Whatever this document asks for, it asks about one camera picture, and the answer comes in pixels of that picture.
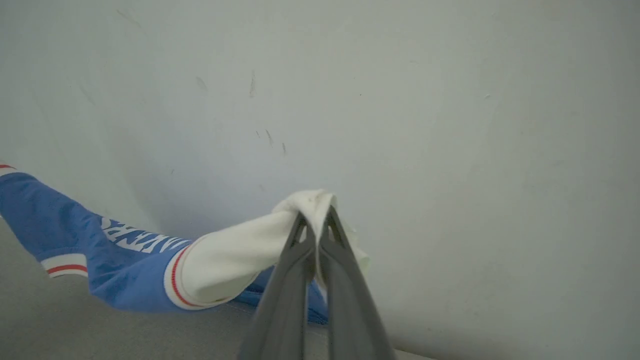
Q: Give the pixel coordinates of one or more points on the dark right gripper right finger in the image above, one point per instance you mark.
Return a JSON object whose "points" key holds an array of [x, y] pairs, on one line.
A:
{"points": [[350, 310]]}

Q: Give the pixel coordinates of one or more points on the blue and white sports garment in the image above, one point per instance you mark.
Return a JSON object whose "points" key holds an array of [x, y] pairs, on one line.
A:
{"points": [[120, 265]]}

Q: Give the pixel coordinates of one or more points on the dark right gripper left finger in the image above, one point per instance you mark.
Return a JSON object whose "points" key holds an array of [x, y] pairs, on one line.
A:
{"points": [[285, 300]]}

